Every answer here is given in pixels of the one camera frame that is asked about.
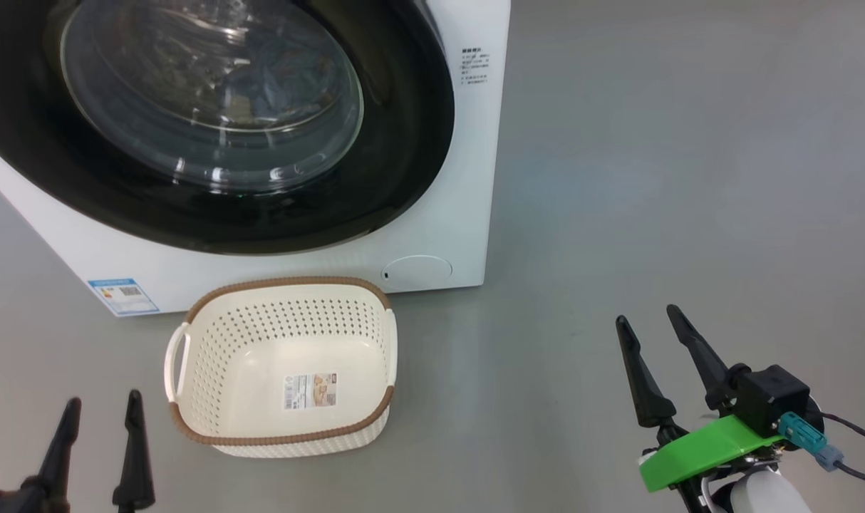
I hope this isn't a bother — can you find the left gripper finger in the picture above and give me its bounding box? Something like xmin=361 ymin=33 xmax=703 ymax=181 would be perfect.
xmin=37 ymin=397 xmax=83 ymax=513
xmin=112 ymin=389 xmax=156 ymax=513

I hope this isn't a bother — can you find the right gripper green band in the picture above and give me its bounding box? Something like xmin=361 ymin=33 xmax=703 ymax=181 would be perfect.
xmin=615 ymin=304 xmax=786 ymax=513

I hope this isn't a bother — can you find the black round glass washer door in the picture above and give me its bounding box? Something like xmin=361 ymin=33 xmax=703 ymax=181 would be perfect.
xmin=0 ymin=0 xmax=456 ymax=256

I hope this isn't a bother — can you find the cream perforated laundry basket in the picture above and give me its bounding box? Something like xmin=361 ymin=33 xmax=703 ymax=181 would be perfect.
xmin=163 ymin=276 xmax=399 ymax=459

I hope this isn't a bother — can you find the basket product label sticker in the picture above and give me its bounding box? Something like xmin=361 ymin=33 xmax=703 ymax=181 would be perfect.
xmin=284 ymin=373 xmax=338 ymax=411

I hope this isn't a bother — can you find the white front-load washing machine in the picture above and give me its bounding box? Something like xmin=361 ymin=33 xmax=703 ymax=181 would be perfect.
xmin=0 ymin=0 xmax=512 ymax=318

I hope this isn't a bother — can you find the blue energy label sticker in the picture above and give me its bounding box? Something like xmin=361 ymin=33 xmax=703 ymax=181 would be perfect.
xmin=87 ymin=278 xmax=160 ymax=317

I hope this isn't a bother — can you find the round white filter cover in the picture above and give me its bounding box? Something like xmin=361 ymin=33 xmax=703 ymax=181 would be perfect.
xmin=380 ymin=255 xmax=453 ymax=291

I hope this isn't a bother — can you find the small text sticker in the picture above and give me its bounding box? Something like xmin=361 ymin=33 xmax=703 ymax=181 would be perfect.
xmin=461 ymin=48 xmax=492 ymax=88

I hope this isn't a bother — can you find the teal right camera connector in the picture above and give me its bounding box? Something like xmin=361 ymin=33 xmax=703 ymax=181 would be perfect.
xmin=777 ymin=412 xmax=845 ymax=472

